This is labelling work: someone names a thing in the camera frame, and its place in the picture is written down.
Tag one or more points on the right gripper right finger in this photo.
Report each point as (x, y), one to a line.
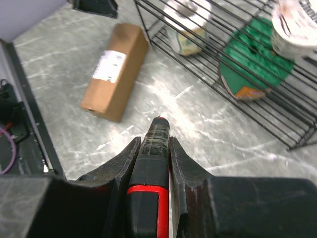
(190, 201)

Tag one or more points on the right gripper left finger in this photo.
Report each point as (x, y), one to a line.
(112, 179)

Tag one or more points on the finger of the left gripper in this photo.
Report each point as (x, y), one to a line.
(107, 8)

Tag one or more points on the red utility knife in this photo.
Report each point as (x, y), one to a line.
(148, 191)

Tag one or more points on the brown cardboard express box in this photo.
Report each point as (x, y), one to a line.
(116, 72)

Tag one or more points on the Chobani yogurt cup in rack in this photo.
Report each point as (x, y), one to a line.
(294, 33)

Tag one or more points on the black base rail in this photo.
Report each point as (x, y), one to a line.
(25, 145)

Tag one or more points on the black wire rack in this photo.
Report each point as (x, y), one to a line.
(226, 44)

